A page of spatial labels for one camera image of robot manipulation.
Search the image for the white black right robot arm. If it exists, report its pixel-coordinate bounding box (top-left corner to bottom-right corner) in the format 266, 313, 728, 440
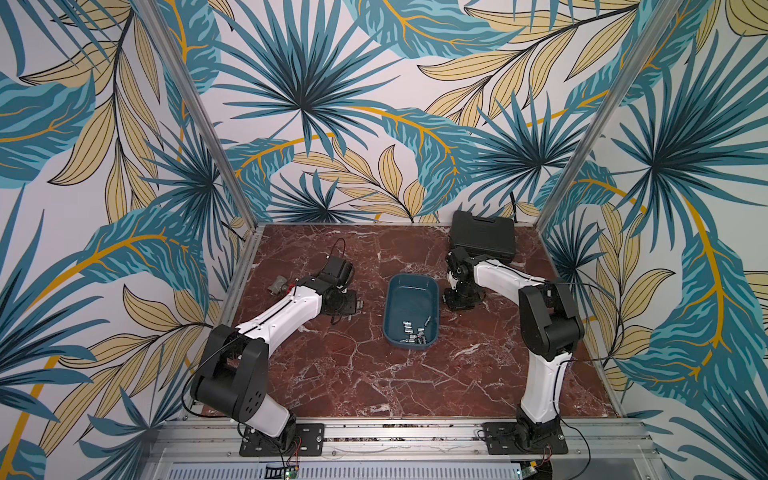
443, 247, 585, 442

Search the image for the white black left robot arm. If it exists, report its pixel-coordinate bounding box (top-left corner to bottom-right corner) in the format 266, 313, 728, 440
189, 276, 359, 443

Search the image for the teal plastic storage box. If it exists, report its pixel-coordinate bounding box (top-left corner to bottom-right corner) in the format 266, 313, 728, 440
382, 273, 441, 350

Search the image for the grey valve with red handwheel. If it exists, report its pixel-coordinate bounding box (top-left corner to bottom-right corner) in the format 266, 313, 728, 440
268, 275, 296, 297

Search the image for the black plastic tool case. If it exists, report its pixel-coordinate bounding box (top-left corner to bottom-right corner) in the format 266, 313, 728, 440
449, 210, 516, 263

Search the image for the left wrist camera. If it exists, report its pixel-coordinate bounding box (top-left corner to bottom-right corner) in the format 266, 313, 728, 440
318, 256, 354, 290

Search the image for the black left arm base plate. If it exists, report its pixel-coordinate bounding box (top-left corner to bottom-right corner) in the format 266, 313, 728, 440
239, 423, 325, 459

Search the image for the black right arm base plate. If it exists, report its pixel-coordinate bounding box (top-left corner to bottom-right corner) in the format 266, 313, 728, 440
481, 419, 569, 457

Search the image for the aluminium front rail frame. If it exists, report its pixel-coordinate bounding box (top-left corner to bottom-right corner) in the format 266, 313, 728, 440
138, 417, 670, 479

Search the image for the aluminium left corner post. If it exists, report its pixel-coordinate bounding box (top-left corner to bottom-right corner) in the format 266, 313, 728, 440
136, 0, 258, 231

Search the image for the aluminium corner post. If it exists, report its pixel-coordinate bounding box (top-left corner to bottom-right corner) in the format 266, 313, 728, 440
136, 0, 258, 231
535, 0, 682, 234

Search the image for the aluminium right corner post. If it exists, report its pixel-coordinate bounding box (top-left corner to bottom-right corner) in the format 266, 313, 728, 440
535, 0, 682, 234

